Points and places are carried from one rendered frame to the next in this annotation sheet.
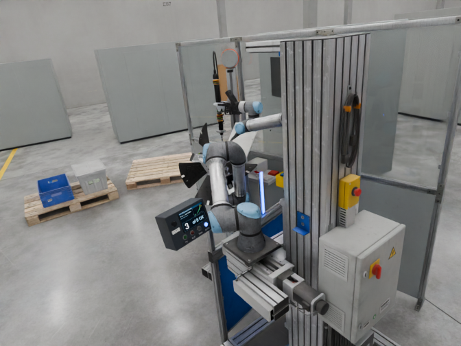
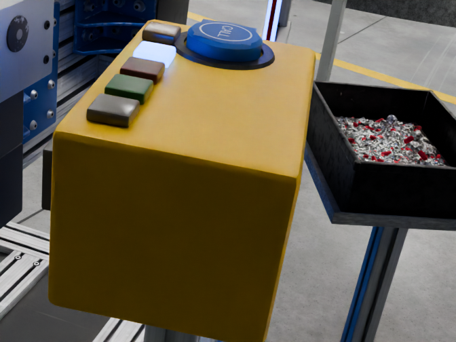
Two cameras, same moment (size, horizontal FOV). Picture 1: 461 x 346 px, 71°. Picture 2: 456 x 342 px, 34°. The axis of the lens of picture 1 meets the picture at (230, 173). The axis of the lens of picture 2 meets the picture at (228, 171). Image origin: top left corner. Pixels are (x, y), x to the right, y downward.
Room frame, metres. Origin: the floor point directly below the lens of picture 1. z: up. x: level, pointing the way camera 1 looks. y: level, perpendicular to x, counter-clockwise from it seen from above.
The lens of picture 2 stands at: (2.49, -0.63, 1.20)
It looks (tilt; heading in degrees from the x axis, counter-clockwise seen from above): 28 degrees down; 139
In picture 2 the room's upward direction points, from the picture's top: 9 degrees clockwise
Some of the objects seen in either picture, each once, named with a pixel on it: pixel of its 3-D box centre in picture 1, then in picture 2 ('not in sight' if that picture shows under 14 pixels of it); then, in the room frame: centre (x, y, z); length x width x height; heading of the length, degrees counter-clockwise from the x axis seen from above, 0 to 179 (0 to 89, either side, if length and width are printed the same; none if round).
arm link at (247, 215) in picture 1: (247, 217); not in sight; (1.43, -0.07, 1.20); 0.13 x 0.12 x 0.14; 92
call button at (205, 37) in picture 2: not in sight; (224, 44); (2.20, -0.39, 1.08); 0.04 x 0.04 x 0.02
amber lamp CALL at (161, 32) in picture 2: not in sight; (161, 32); (2.18, -0.42, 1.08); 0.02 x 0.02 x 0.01; 45
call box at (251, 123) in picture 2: (287, 178); (195, 171); (2.23, -0.43, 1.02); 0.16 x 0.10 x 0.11; 135
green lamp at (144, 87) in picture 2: not in sight; (129, 89); (2.24, -0.47, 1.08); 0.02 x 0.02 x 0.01; 45
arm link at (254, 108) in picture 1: (253, 107); not in sight; (2.12, -0.20, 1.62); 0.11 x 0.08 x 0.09; 55
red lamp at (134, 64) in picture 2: not in sight; (142, 70); (2.22, -0.46, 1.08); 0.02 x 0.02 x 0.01; 45
